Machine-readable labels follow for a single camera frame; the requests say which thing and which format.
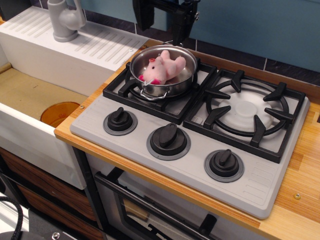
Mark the grey toy faucet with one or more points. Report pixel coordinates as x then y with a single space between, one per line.
65 22

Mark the black stove knob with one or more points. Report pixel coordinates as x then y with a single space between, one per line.
168 143
224 166
120 122

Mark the stainless steel pan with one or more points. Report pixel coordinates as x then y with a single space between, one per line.
171 88

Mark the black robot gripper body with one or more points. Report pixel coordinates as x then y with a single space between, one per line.
188 6

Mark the grey toy stove top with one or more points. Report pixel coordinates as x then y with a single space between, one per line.
254 193

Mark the black middle stove knob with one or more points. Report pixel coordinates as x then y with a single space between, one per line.
168 143

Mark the orange plastic bowl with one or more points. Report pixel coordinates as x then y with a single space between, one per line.
57 113

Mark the black right burner grate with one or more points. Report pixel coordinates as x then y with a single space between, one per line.
268 143

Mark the white toy sink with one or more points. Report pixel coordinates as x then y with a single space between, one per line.
36 72

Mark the black oven door handle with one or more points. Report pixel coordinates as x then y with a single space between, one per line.
111 182

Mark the black left burner grate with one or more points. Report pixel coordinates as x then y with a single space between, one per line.
170 101

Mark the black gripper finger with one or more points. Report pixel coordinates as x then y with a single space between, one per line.
144 13
182 23

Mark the wooden drawer cabinet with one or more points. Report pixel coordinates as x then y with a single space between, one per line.
56 200

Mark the black left stove knob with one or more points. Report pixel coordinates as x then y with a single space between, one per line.
120 122

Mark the pink stuffed pig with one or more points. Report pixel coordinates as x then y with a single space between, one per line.
162 68

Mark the toy oven door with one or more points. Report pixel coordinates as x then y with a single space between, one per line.
139 224

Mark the black burner grate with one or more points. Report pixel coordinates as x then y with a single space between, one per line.
170 101
268 143

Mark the black right stove knob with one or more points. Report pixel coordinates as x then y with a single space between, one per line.
224 166

